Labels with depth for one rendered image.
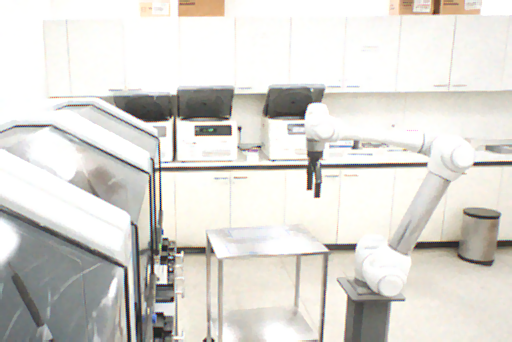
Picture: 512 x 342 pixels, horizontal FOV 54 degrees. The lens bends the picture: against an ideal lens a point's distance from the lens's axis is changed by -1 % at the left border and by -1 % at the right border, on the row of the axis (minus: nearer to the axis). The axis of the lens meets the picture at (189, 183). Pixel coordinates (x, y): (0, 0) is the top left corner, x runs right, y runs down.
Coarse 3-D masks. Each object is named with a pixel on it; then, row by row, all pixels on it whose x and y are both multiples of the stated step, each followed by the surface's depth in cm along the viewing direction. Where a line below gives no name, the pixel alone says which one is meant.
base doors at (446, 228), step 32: (192, 192) 459; (224, 192) 459; (256, 192) 461; (288, 192) 462; (352, 192) 462; (384, 192) 463; (416, 192) 464; (448, 192) 464; (480, 192) 465; (192, 224) 467; (224, 224) 466; (256, 224) 468; (288, 224) 469; (320, 224) 470; (352, 224) 470; (384, 224) 471; (448, 224) 472
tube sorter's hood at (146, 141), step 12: (60, 108) 246; (72, 108) 245; (84, 108) 244; (96, 108) 260; (96, 120) 230; (108, 120) 245; (120, 120) 262; (120, 132) 232; (132, 132) 247; (144, 132) 265; (144, 144) 234; (156, 144) 250; (156, 156) 240; (156, 168) 238; (156, 180) 236; (156, 192) 234; (156, 204) 232; (156, 216) 230; (156, 228) 228; (156, 240) 220; (156, 252) 221
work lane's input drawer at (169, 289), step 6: (168, 276) 235; (174, 276) 238; (168, 282) 229; (174, 282) 234; (156, 288) 226; (162, 288) 226; (168, 288) 226; (174, 288) 226; (156, 294) 227; (162, 294) 227; (168, 294) 227; (174, 294) 229
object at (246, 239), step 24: (216, 240) 280; (240, 240) 280; (264, 240) 279; (288, 240) 279; (312, 240) 278; (216, 312) 309; (240, 312) 309; (264, 312) 308; (288, 312) 308; (240, 336) 282; (264, 336) 281; (288, 336) 281; (312, 336) 281
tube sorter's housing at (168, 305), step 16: (0, 112) 200; (16, 112) 199; (32, 112) 198; (48, 112) 197; (64, 112) 197; (112, 112) 266; (96, 128) 199; (144, 128) 269; (128, 144) 202; (176, 272) 273; (176, 288) 264; (160, 304) 225; (176, 304) 254; (176, 320) 246; (176, 336) 238
